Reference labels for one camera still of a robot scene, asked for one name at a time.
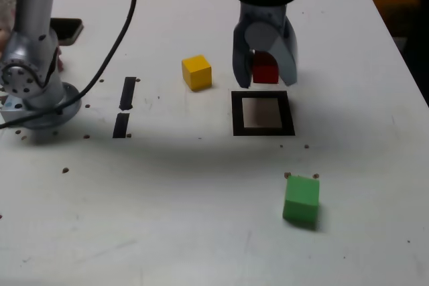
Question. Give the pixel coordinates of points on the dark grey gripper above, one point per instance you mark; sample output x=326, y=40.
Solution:
x=264, y=14

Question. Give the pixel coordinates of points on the red cube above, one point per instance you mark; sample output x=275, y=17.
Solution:
x=264, y=71

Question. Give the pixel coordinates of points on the yellow cube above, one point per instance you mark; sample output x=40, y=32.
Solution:
x=196, y=71

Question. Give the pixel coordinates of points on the green cube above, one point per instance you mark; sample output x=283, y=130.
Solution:
x=300, y=202

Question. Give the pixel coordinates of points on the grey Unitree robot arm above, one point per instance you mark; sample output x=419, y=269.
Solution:
x=33, y=48

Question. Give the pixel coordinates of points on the black tape square outline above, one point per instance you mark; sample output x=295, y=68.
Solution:
x=236, y=115

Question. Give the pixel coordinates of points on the person's hand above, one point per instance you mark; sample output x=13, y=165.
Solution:
x=6, y=31

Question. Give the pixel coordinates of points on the black tape strip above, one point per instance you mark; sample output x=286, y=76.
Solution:
x=127, y=95

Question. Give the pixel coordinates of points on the black rectangular device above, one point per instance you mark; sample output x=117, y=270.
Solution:
x=68, y=29

